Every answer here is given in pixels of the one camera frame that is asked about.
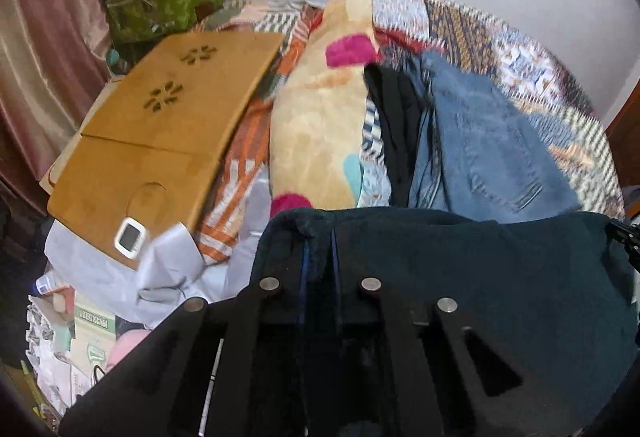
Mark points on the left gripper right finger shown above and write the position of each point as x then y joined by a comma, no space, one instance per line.
362,385

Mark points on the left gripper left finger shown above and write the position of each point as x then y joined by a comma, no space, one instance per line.
277,405

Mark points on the dark teal fleece pant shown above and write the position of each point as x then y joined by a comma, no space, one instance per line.
556,293

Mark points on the light grey bed sheet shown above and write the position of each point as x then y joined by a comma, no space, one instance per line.
171,269

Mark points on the small white digital device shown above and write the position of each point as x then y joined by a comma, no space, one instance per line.
130,238

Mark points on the folded blue denim jeans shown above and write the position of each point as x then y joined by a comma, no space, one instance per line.
478,156

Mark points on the wooden bamboo lap desk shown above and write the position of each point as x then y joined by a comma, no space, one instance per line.
152,151

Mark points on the beige floral fleece blanket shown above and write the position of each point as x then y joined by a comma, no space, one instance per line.
318,115

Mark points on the folded black garment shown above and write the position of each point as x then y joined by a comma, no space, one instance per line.
400,110

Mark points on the patchwork patterned bedspread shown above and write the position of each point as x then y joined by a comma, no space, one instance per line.
527,72

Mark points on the pink satin curtain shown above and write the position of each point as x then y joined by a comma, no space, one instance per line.
52,69

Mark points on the green camouflage bag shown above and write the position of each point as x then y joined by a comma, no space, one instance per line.
145,20

